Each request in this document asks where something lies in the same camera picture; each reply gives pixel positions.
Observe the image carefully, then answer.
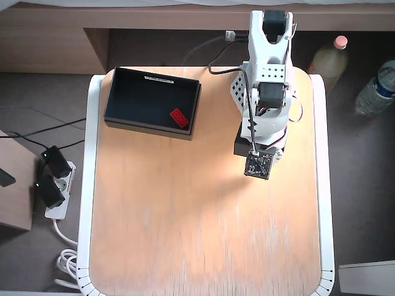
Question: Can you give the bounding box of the grey box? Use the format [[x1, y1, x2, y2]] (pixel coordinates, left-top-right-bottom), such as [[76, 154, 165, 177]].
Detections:
[[338, 260, 395, 296]]

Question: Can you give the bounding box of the black rectangular bin box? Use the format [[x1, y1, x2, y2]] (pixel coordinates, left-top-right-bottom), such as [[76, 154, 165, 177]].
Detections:
[[103, 66, 203, 142]]

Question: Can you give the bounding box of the red lego block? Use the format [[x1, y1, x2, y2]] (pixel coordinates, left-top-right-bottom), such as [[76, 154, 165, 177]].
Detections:
[[168, 107, 189, 129]]

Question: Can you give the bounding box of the clear plastic water bottle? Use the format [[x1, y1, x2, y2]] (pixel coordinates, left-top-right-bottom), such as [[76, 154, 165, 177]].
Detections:
[[354, 60, 395, 117]]

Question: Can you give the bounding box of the flat black object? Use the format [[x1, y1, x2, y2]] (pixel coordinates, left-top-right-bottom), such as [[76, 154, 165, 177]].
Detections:
[[0, 168, 16, 188]]

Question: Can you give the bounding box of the brown wooden furniture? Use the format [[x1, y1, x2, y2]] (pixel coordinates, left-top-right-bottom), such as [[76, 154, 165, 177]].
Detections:
[[0, 2, 395, 75]]

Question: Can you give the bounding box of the white power strip cable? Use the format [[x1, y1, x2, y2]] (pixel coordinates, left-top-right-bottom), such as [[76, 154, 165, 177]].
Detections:
[[52, 217, 81, 290]]

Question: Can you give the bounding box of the dark cable with silver plug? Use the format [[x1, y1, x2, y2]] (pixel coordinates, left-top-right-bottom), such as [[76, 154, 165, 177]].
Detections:
[[183, 30, 251, 65]]

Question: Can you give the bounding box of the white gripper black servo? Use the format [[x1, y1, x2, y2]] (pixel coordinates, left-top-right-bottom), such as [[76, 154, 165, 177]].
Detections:
[[233, 132, 287, 165]]

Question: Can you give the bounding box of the black wrist camera board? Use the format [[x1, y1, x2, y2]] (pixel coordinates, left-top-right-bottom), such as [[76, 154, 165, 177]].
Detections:
[[243, 150, 275, 181]]

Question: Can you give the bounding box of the white power strip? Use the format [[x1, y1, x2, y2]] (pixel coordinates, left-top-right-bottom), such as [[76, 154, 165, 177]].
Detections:
[[44, 160, 77, 220]]

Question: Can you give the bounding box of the white bed sheet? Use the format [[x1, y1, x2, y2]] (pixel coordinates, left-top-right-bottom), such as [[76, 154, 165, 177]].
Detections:
[[0, 0, 395, 12]]

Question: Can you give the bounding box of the black power adapter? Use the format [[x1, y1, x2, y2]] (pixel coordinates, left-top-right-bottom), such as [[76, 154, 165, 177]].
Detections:
[[33, 175, 66, 209], [41, 146, 72, 179]]

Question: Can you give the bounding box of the thin black floor cable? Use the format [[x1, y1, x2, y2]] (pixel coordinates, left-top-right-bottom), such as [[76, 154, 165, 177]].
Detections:
[[0, 130, 47, 152], [60, 139, 86, 151], [18, 118, 86, 137]]

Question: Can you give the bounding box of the yellow bottle with pink cap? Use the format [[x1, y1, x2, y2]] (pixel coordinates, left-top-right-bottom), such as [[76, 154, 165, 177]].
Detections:
[[308, 35, 351, 93]]

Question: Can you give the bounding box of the brown cardboard box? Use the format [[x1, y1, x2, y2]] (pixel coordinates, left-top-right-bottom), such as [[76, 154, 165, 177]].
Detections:
[[0, 129, 41, 232]]

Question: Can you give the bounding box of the black camera cable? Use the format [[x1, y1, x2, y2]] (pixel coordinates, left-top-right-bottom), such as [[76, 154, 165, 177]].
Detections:
[[208, 36, 257, 154]]

